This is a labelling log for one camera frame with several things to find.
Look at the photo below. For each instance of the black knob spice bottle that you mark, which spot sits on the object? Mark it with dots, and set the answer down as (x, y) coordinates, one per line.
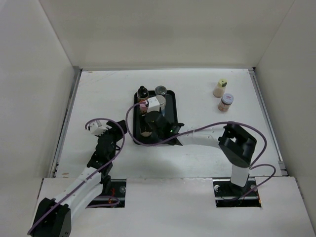
(142, 94)

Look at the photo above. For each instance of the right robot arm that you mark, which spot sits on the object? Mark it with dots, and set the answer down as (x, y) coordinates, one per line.
(235, 142)

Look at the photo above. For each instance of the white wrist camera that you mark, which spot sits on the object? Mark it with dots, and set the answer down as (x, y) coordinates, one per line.
(153, 105)
(96, 128)

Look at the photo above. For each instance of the yellow cap condiment bottle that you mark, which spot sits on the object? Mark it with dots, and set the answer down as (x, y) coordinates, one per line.
(219, 89)

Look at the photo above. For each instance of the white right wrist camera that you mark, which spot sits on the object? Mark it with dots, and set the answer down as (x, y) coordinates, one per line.
(153, 105)

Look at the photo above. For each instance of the silver lid blue label jar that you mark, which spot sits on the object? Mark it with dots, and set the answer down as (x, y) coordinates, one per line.
(162, 102)

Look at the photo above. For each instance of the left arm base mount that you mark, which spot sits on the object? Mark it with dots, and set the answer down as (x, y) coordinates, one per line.
(112, 195)

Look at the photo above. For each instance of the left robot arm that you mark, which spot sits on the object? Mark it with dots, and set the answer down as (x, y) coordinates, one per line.
(54, 217)

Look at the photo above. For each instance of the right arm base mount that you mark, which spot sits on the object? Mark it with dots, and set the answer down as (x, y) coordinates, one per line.
(228, 194)

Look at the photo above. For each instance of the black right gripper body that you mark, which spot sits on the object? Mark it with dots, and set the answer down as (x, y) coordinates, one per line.
(160, 135)

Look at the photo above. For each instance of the red label lid spice jar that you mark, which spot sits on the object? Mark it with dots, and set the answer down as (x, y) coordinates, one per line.
(225, 102)

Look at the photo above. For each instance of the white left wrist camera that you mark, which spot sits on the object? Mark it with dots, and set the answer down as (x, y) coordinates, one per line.
(96, 128)

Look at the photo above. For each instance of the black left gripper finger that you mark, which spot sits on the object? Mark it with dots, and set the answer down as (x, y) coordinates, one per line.
(112, 126)
(122, 129)

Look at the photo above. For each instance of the pink cap spice bottle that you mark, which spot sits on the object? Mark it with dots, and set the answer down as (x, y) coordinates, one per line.
(143, 107)

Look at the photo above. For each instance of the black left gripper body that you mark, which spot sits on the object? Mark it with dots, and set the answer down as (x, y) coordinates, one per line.
(115, 136)

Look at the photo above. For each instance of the black knob grinder bottle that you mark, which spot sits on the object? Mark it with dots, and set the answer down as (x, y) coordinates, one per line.
(145, 130)

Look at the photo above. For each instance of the black rectangular tray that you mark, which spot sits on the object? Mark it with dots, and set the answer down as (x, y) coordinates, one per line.
(170, 115)

